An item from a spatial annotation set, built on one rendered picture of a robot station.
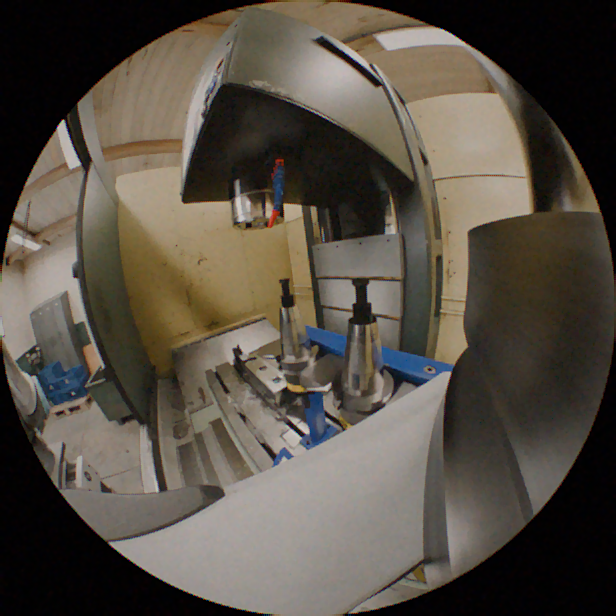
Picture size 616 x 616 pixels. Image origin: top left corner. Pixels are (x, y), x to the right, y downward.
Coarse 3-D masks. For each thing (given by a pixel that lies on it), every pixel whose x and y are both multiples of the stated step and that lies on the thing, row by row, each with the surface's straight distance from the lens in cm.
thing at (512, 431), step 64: (512, 256) 1; (576, 256) 1; (512, 320) 1; (576, 320) 1; (448, 384) 3; (512, 384) 1; (576, 384) 1; (448, 448) 2; (512, 448) 2; (576, 448) 1; (448, 512) 2; (512, 512) 2; (448, 576) 2
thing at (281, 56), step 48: (240, 48) 42; (288, 48) 53; (336, 48) 79; (192, 96) 85; (240, 96) 31; (288, 96) 33; (336, 96) 46; (384, 96) 95; (192, 144) 44; (240, 144) 40; (288, 144) 42; (336, 144) 44; (384, 144) 56; (192, 192) 58; (288, 192) 67; (336, 192) 73
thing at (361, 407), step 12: (384, 372) 20; (336, 384) 19; (384, 384) 19; (336, 396) 18; (348, 396) 18; (360, 396) 18; (372, 396) 18; (384, 396) 18; (336, 408) 20; (348, 408) 19; (360, 408) 17; (372, 408) 18; (360, 420) 19
